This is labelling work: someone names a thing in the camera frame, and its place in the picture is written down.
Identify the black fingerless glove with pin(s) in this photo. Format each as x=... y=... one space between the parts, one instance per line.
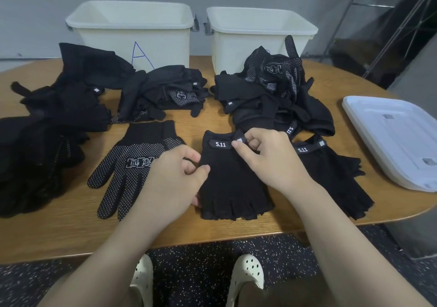
x=334 y=174
x=229 y=187
x=355 y=201

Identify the person's right white shoe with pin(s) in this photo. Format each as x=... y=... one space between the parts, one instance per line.
x=247 y=269

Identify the person's white shoe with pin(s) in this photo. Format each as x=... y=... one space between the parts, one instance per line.
x=247 y=269
x=143 y=276

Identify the white flat tray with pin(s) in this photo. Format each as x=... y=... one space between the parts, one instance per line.
x=396 y=139

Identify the white plastic bin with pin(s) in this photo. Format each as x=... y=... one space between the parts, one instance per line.
x=229 y=51
x=102 y=44

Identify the black dotted glove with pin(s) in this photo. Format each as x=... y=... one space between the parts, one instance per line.
x=54 y=180
x=171 y=134
x=27 y=177
x=44 y=167
x=37 y=194
x=41 y=127
x=10 y=184
x=17 y=133
x=72 y=139
x=119 y=180
x=10 y=160
x=31 y=153
x=65 y=157
x=51 y=143

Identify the person's right forearm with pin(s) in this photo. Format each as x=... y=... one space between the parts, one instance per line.
x=355 y=255

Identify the pile of black gloves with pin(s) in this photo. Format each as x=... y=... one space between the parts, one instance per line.
x=164 y=92
x=20 y=204

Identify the person's right hand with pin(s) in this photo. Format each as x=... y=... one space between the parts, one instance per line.
x=276 y=160

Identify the person's left hand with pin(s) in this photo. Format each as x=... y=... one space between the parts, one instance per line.
x=171 y=184

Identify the person's left forearm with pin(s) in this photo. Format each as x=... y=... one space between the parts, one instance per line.
x=102 y=269

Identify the stack of black gloves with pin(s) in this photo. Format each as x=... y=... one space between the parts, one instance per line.
x=7 y=204

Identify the metal rack frame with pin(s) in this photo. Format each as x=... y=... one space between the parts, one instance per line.
x=382 y=37

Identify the person's left white shoe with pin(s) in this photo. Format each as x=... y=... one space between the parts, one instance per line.
x=143 y=276

